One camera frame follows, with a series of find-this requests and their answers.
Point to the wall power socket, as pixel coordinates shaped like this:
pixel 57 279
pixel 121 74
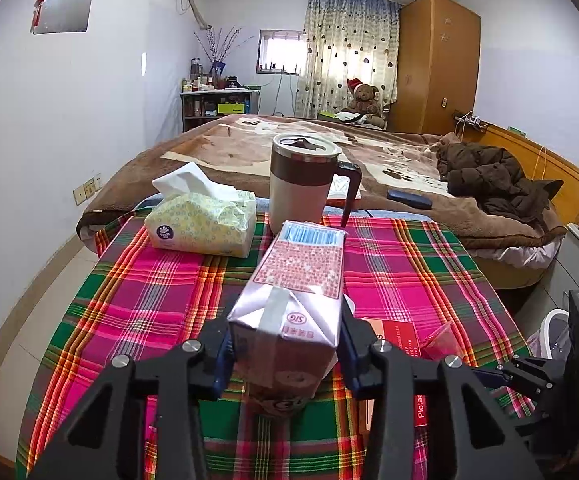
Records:
pixel 85 191

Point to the yellow bed base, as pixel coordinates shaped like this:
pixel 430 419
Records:
pixel 516 267

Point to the pink brown lidded mug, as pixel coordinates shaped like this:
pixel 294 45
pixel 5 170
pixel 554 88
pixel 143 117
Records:
pixel 302 170

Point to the plaid pink green tablecloth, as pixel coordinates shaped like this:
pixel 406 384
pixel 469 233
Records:
pixel 141 301

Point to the brown teddy bear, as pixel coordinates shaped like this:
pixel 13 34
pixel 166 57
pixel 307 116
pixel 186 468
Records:
pixel 365 103

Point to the green patterned tissue pack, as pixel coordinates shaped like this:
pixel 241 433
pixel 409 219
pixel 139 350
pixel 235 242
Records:
pixel 199 215

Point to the orange wooden wardrobe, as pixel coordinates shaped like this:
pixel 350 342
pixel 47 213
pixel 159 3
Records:
pixel 438 64

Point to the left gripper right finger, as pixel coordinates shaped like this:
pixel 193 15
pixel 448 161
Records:
pixel 355 357

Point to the clear plastic jelly cup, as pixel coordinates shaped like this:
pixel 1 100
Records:
pixel 441 343

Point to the red white milk carton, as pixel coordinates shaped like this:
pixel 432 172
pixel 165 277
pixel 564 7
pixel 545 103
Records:
pixel 285 326

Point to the heart patterned curtain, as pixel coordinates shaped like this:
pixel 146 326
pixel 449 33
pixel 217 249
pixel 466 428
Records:
pixel 348 40

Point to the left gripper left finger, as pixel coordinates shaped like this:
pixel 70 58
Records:
pixel 212 371

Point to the silver wall panel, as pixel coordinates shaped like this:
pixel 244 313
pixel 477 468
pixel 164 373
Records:
pixel 58 16

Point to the dark brown padded jacket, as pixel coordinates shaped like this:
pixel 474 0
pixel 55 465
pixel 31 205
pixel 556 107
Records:
pixel 495 179

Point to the dark blue phone case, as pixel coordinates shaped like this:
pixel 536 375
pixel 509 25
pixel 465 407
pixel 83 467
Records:
pixel 412 200

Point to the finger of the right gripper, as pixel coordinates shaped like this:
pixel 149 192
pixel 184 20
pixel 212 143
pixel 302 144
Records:
pixel 497 378

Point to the brown patterned bed blanket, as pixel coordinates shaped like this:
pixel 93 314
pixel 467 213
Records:
pixel 236 150

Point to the small wall window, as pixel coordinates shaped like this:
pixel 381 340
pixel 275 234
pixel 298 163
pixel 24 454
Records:
pixel 281 52

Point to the white round trash bin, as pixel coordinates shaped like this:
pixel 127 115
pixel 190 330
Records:
pixel 553 336

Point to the grey drawer nightstand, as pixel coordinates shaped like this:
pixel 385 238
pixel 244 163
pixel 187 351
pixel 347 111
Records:
pixel 552 291

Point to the cluttered side desk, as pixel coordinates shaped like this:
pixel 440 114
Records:
pixel 203 100

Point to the orange wooden headboard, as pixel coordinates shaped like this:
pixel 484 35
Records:
pixel 538 163

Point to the vase with dry branches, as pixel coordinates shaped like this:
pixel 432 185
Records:
pixel 217 44

